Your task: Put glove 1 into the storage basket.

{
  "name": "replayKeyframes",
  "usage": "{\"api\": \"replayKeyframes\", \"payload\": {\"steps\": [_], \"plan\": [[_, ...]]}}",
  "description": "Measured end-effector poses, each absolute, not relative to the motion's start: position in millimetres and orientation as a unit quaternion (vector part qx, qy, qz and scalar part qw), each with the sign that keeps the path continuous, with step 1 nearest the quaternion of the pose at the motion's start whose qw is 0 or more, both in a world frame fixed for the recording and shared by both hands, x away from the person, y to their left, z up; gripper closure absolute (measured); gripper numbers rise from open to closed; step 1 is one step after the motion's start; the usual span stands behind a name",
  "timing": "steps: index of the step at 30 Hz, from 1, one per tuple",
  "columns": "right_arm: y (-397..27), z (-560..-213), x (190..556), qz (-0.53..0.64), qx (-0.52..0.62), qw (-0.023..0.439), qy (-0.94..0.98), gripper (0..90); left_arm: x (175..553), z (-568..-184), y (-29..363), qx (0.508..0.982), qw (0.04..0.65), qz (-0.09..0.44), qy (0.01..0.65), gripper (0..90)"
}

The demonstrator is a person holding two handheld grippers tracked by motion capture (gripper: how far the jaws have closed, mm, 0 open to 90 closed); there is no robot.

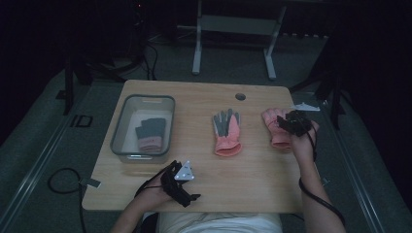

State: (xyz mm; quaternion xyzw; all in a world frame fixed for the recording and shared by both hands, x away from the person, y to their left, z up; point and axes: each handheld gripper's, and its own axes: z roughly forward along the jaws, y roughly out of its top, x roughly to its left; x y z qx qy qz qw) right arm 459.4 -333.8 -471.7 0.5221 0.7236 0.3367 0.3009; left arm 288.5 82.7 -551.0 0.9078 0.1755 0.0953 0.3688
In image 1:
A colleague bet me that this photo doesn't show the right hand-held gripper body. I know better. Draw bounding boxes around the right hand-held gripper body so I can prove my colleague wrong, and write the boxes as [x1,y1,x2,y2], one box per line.
[285,102,322,138]

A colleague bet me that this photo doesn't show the black cable by stand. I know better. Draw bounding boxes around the black cable by stand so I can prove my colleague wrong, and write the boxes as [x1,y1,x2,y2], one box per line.
[141,40,160,82]

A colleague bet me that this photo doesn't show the black floor cable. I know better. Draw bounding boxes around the black floor cable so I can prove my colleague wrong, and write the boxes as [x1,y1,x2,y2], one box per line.
[47,167,87,233]

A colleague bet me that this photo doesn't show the person's left hand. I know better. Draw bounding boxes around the person's left hand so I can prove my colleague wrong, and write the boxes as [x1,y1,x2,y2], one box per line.
[133,176,173,212]

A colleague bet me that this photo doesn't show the pink glove with grey palm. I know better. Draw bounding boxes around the pink glove with grey palm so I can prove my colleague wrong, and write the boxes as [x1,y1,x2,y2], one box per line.
[212,108,243,157]

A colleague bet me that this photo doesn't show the small grey plug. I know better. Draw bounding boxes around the small grey plug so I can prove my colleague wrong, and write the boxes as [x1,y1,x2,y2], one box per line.
[79,178,102,189]

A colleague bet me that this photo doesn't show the black metal stand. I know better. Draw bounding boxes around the black metal stand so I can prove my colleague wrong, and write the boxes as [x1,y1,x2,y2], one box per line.
[55,52,146,117]
[289,30,351,131]

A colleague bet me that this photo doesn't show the left hand-held gripper cable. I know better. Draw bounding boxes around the left hand-held gripper cable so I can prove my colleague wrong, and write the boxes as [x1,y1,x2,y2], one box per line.
[133,163,176,199]

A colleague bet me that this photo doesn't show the hand-held gripper cable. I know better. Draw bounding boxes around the hand-held gripper cable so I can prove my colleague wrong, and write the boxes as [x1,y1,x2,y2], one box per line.
[133,163,176,199]
[297,124,347,227]

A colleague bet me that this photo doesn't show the person's white shirt torso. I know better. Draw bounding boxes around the person's white shirt torso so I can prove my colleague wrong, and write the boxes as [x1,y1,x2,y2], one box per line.
[156,212,284,233]

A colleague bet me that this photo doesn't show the person's right hand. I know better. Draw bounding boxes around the person's right hand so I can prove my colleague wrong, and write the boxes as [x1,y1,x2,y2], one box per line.
[290,119,321,163]

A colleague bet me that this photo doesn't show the black rectangular floor bracket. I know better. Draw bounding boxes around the black rectangular floor bracket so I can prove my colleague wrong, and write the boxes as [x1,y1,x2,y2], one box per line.
[70,114,94,129]

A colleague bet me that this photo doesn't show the pink glove with printed back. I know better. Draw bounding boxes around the pink glove with printed back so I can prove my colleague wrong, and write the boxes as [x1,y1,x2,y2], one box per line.
[260,107,293,150]

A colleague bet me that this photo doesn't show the grey plastic bin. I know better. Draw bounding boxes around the grey plastic bin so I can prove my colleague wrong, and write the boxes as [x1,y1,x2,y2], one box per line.
[109,93,177,164]

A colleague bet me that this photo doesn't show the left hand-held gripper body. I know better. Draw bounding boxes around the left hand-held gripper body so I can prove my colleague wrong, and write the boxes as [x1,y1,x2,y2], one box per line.
[160,159,196,209]

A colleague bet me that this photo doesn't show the white metal desk frame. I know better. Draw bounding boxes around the white metal desk frame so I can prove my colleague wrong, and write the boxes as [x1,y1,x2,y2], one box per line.
[191,0,288,81]

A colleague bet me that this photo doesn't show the right hand-held gripper cable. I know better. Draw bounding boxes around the right hand-held gripper cable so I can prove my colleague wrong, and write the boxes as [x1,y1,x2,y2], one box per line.
[297,124,347,227]

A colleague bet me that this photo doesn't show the metal floor rail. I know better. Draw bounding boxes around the metal floor rail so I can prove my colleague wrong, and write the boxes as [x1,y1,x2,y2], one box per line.
[0,82,96,233]
[315,91,388,233]

